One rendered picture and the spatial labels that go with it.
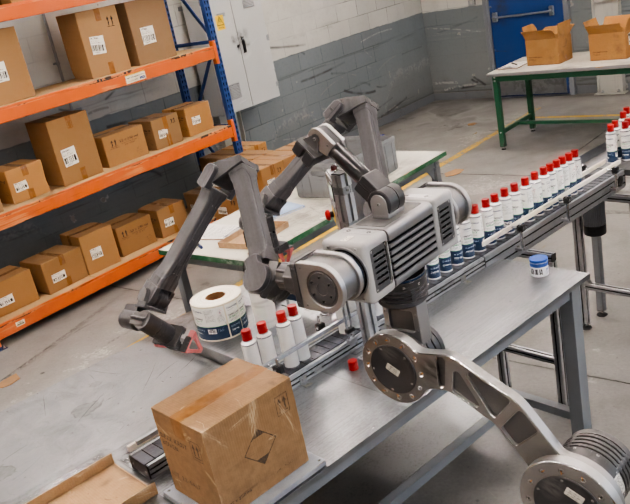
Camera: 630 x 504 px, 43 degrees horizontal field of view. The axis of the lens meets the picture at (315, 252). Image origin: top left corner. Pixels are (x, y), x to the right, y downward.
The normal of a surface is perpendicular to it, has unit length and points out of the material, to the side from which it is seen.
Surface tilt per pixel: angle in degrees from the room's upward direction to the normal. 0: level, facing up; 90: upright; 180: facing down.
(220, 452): 90
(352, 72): 90
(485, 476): 0
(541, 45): 91
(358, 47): 90
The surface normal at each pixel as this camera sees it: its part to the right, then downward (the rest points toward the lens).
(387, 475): -0.19, -0.92
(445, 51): -0.63, 0.38
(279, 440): 0.68, 0.13
